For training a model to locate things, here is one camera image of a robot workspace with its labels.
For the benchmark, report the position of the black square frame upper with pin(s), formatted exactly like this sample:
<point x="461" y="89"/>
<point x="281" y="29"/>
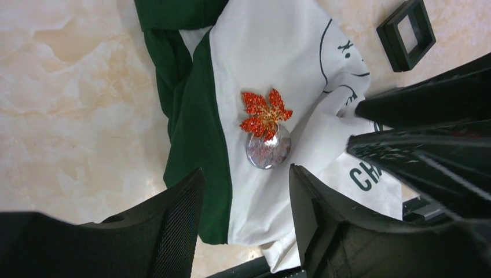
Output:
<point x="406" y="35"/>

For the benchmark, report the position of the red maple leaf brooch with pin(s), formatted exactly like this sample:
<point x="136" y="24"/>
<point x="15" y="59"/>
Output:
<point x="265" y="113"/>

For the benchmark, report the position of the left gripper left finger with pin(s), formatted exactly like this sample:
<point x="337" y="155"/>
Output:
<point x="156" y="238"/>

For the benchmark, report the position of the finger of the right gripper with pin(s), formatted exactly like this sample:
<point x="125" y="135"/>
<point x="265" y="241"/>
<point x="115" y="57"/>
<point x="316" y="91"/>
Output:
<point x="446" y="163"/>
<point x="461" y="94"/>

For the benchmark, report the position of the black square frame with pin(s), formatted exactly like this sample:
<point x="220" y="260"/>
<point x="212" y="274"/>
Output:
<point x="406" y="35"/>
<point x="421" y="211"/>

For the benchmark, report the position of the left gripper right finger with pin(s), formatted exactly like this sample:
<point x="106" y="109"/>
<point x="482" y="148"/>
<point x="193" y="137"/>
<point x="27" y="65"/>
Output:
<point x="338" y="237"/>

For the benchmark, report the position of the black square frame lower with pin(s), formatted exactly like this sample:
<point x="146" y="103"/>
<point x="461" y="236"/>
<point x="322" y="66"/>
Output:
<point x="421" y="211"/>

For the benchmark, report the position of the white and green garment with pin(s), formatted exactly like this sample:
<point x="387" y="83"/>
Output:
<point x="250" y="87"/>

